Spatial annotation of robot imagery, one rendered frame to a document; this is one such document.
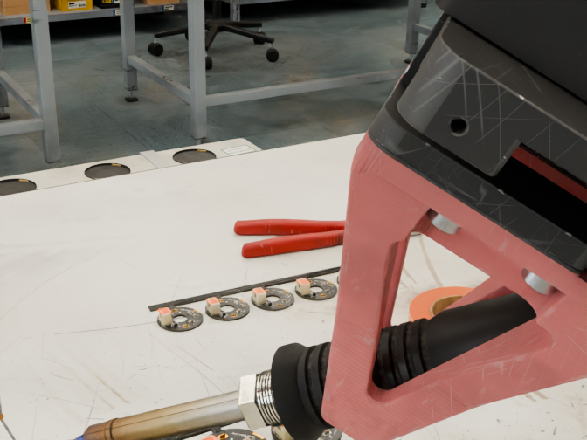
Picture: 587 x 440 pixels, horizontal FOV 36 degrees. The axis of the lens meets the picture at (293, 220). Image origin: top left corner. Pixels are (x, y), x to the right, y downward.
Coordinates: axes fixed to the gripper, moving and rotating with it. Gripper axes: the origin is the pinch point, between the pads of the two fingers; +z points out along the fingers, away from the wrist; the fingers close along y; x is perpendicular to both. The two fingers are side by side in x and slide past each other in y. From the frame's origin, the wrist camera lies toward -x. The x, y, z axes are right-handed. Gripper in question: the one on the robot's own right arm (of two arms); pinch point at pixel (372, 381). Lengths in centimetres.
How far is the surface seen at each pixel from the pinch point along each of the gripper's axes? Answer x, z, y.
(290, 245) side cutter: -3.6, 16.0, -31.5
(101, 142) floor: -74, 138, -236
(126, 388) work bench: -6.5, 18.2, -15.0
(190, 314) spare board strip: -6.2, 17.9, -22.3
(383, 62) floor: -14, 106, -369
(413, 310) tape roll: 3.9, 11.4, -24.8
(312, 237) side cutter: -2.7, 15.2, -32.6
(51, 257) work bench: -15.7, 23.0, -26.4
